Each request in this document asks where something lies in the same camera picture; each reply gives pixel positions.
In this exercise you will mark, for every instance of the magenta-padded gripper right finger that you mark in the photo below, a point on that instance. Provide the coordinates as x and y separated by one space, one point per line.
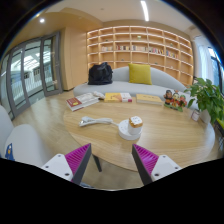
163 166

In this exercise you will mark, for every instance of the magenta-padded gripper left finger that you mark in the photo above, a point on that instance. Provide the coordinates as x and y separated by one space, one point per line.
61 165

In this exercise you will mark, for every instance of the white charger with orange band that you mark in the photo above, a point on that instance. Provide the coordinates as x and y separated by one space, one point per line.
135 125

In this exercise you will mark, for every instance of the dark table leg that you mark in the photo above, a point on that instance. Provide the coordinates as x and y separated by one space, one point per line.
97 163

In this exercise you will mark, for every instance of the white chair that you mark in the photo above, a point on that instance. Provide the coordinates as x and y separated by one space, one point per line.
26 143

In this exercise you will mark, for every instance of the round white power strip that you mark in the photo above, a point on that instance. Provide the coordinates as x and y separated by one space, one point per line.
124 132

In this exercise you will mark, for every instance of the small white jar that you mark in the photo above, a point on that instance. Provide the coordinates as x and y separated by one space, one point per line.
195 115

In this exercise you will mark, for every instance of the open book with red cover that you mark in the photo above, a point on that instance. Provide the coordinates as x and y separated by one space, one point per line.
80 101

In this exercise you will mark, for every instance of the colourful figurine ornament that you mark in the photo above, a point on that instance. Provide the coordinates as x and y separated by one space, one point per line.
174 100

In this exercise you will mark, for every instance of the flat yellow book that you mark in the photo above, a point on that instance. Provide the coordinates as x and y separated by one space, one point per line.
149 99

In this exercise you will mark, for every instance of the white and red book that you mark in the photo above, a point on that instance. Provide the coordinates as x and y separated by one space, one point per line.
126 97

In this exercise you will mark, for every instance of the green potted plant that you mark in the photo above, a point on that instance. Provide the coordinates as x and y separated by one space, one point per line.
208 96

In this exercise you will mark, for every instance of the yellow picture book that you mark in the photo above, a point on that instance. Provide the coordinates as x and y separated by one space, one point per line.
112 97

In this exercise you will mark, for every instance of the grey sofa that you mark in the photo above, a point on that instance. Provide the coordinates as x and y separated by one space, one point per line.
100 89

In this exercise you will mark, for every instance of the yellow cushion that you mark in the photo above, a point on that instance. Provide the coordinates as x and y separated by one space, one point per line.
140 74

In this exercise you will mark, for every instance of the black bag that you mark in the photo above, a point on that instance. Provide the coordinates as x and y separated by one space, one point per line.
100 74

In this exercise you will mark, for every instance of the grey glass double door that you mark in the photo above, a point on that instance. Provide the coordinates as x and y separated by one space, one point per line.
50 65

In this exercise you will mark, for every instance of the dark-framed window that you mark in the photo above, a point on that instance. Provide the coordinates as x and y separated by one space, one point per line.
215 68

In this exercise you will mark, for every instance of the white curtain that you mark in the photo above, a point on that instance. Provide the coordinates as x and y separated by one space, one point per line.
204 61

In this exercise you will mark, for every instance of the wooden shelf unit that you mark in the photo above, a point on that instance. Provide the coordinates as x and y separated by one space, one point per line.
140 43

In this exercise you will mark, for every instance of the round ceiling spotlight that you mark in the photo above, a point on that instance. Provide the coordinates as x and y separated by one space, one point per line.
42 20

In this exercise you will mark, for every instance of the long ceiling light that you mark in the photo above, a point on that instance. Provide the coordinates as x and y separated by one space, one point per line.
144 10

